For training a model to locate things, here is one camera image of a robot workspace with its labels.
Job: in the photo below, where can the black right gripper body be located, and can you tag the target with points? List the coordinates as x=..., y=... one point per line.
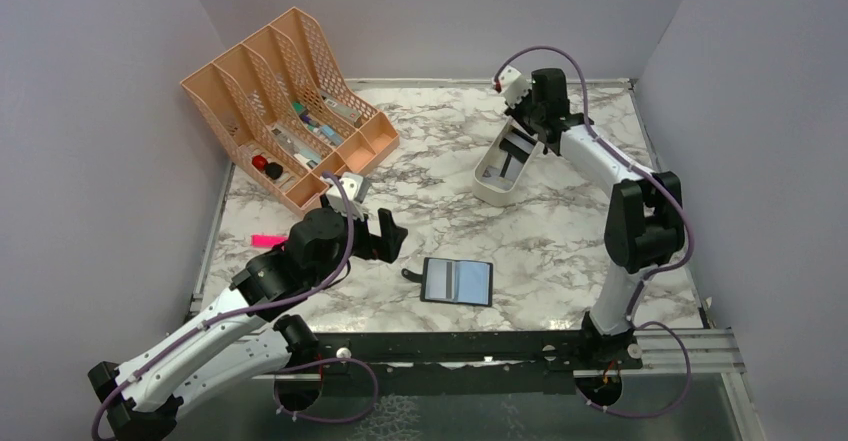
x=525, y=112

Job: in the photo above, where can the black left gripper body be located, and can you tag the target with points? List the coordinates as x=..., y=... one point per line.
x=365, y=245

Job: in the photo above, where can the black leather card holder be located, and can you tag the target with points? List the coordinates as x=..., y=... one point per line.
x=456, y=282

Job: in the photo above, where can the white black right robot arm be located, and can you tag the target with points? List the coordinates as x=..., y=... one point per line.
x=644, y=228

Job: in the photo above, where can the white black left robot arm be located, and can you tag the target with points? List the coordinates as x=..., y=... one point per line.
x=246, y=331

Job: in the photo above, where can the cream oblong plastic tray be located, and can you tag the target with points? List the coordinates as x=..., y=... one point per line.
x=492, y=195

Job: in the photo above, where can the pink rectangular bar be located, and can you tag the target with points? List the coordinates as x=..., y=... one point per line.
x=267, y=241

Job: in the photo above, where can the black round item in organizer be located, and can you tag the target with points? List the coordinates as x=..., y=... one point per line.
x=273, y=170

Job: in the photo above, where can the teal pens in organizer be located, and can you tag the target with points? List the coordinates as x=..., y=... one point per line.
x=323, y=131

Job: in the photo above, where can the grey device in organizer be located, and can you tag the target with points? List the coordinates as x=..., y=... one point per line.
x=349, y=114

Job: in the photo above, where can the red round item in organizer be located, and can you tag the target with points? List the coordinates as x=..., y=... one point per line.
x=259, y=162

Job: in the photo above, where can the peach plastic file organizer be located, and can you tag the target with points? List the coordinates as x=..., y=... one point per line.
x=245, y=96

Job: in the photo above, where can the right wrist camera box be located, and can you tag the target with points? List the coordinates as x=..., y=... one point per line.
x=512, y=85

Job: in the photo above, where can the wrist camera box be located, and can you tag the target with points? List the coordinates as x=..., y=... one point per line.
x=512, y=85
x=348, y=198

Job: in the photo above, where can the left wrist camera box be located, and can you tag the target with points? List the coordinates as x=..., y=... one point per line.
x=348, y=198

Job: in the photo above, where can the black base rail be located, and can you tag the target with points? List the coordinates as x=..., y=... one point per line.
x=457, y=363

